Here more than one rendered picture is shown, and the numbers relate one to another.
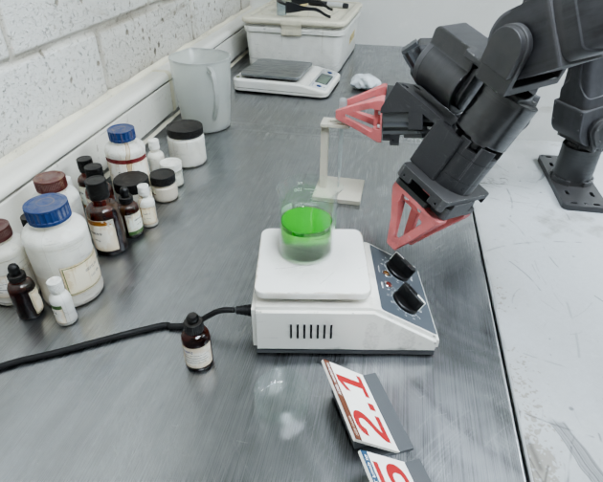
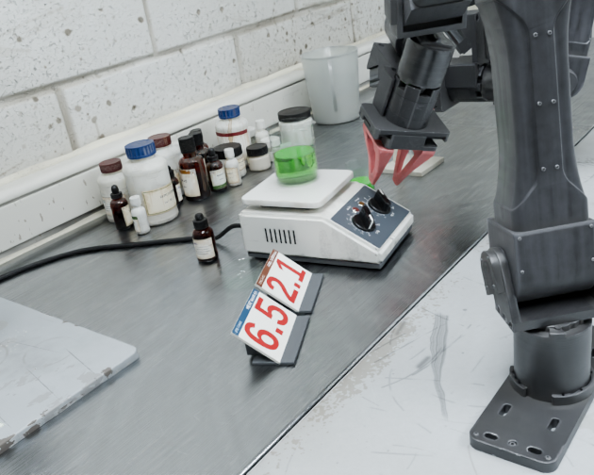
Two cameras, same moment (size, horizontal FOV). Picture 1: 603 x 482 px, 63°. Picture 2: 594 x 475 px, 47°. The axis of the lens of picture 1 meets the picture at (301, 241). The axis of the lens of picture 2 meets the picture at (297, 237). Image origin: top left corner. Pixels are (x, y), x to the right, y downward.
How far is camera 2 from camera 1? 55 cm
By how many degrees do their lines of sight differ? 29
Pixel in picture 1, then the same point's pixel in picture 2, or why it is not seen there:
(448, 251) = (472, 210)
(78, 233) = (156, 166)
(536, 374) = (458, 288)
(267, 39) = not seen: hidden behind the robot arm
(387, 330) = (335, 238)
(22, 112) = (158, 94)
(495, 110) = (408, 52)
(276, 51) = not seen: hidden behind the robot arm
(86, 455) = (112, 289)
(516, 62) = (392, 11)
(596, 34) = not seen: outside the picture
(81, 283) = (156, 206)
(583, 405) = (477, 309)
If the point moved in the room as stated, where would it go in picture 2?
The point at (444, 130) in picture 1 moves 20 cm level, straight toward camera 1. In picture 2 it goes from (386, 73) to (269, 120)
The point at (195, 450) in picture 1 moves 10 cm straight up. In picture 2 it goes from (173, 295) to (154, 224)
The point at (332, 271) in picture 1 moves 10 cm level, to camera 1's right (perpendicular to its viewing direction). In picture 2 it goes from (304, 190) to (375, 193)
